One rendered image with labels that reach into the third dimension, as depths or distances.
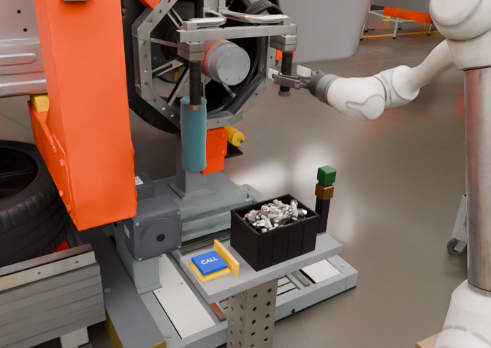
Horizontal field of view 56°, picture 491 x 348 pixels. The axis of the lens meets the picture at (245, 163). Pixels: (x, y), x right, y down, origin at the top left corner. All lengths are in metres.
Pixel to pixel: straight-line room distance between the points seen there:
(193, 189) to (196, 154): 0.43
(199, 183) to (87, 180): 0.86
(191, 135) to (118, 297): 0.60
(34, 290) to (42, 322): 0.12
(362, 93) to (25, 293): 1.08
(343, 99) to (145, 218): 0.73
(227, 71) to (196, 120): 0.19
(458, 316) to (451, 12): 0.50
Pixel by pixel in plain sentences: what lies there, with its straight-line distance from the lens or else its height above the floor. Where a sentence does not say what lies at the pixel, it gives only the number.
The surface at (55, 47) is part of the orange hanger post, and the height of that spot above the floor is 1.00.
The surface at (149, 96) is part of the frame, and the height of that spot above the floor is 0.74.
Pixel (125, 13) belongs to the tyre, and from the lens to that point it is 1.61.
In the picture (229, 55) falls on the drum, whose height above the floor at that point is 0.89.
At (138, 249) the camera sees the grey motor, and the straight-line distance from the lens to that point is 1.58.
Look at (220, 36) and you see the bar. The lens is 1.44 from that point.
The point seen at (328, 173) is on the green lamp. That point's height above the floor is 0.66.
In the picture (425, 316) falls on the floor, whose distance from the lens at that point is 1.91.
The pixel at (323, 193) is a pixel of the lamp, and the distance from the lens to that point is 1.30.
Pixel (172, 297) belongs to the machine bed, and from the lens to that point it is 1.70.
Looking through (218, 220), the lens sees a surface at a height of 0.15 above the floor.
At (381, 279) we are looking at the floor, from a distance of 2.01.
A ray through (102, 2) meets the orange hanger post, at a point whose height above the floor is 1.09.
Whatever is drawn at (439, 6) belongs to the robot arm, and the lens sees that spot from 0.81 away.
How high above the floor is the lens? 1.21
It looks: 26 degrees down
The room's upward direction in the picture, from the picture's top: 2 degrees clockwise
